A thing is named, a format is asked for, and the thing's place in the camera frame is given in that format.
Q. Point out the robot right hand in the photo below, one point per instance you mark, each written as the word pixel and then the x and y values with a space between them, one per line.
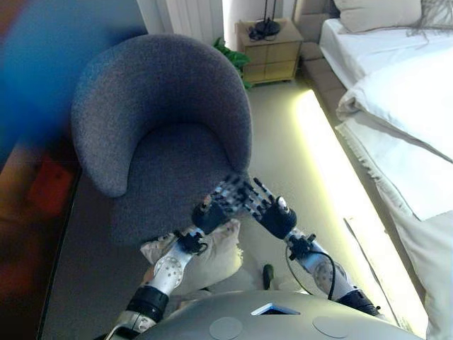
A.
pixel 277 219

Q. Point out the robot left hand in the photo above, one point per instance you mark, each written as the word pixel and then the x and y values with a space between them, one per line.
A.
pixel 210 214

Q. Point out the white fringed cushion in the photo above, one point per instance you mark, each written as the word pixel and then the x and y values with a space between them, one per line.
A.
pixel 216 255

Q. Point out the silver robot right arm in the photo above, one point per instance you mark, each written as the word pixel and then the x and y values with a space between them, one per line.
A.
pixel 318 262

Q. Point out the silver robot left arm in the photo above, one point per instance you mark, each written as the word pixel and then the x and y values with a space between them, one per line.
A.
pixel 170 269

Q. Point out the silver robot right leg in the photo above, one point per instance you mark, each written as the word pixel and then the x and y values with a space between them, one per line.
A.
pixel 268 276

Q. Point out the grey robot torso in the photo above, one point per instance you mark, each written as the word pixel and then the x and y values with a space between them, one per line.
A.
pixel 283 326

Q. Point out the grey upholstered armchair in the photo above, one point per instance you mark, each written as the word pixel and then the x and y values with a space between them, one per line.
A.
pixel 159 99

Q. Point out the white fringed bedspread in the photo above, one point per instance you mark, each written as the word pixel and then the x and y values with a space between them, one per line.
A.
pixel 424 198

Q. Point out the green potted plant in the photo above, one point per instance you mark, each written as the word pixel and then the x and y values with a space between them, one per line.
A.
pixel 233 58

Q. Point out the light wooden nightstand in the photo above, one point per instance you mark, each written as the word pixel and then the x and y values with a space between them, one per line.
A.
pixel 272 56

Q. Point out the white folded duvet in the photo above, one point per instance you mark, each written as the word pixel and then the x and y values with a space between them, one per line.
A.
pixel 407 106

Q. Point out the small black object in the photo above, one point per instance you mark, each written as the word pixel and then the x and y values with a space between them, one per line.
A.
pixel 255 33

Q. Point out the black table lamp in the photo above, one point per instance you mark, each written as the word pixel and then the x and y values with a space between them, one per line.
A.
pixel 268 26

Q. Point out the white bed mattress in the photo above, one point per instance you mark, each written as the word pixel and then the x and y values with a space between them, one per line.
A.
pixel 371 49

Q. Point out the white pleated curtain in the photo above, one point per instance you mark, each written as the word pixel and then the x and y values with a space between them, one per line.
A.
pixel 184 17

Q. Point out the colourful abstract rug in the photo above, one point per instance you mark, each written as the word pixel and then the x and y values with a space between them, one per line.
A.
pixel 35 106

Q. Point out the beige bed pillow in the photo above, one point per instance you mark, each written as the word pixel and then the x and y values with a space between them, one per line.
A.
pixel 375 14

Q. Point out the grey tasselled throw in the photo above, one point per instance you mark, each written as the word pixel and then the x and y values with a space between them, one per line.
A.
pixel 431 25

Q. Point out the beige upholstered bed frame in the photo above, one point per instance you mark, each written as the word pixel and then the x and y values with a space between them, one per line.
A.
pixel 318 63

